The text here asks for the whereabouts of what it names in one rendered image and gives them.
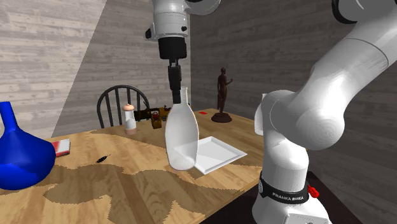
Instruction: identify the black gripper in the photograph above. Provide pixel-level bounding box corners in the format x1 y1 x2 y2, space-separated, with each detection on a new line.
158 37 188 105

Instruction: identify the brown and yellow toy vehicle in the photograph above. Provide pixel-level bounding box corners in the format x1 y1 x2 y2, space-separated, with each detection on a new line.
134 106 172 130

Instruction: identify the dark brown human statue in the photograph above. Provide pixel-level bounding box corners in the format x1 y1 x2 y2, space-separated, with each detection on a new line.
211 67 233 124

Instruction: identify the clear glass bottle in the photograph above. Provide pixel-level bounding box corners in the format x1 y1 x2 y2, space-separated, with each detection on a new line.
164 86 200 171

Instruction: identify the white pepper mill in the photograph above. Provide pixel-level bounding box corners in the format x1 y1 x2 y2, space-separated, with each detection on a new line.
122 104 138 136

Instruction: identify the black wooden chair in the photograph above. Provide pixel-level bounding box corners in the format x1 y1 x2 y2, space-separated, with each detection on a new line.
96 84 151 130

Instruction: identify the white square plate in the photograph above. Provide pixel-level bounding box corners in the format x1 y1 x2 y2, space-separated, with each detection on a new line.
174 136 248 175

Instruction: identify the small black pen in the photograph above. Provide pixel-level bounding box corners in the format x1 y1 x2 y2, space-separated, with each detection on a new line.
95 153 112 164

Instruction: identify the wooden table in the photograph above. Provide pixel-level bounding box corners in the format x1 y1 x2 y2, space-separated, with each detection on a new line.
0 107 268 224

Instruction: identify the red and white box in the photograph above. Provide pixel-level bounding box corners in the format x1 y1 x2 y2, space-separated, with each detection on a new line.
50 138 71 158

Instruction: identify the dark robot stand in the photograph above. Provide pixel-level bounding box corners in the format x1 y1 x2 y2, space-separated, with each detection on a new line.
200 171 365 224

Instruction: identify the blue vase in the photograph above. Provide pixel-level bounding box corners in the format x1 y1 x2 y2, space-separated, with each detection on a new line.
0 101 57 191

